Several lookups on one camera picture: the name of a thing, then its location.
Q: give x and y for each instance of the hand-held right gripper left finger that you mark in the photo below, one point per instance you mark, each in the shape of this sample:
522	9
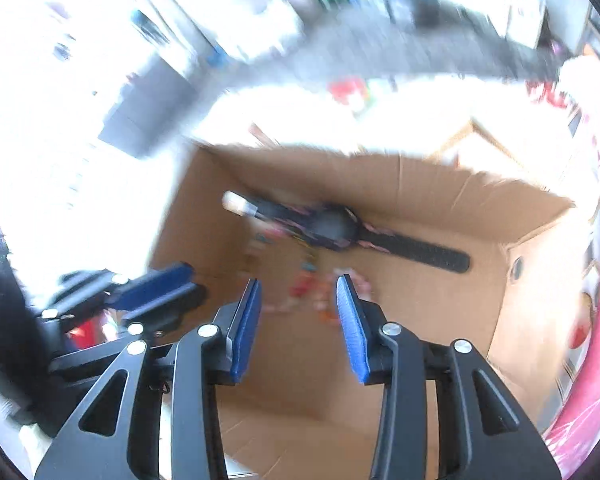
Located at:
245	330

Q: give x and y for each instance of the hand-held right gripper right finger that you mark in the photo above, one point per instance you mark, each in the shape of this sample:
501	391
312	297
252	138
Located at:
352	330

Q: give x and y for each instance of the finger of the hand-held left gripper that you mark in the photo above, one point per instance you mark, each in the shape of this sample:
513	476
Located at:
150	285
175	307

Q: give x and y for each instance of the brown cardboard box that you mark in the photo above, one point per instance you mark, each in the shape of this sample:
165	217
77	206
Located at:
290	410

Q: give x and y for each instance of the black smartwatch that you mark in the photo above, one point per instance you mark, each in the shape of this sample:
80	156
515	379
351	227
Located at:
330	225

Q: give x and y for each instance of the pink floral blanket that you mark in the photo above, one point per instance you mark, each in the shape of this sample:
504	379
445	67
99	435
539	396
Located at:
580	410

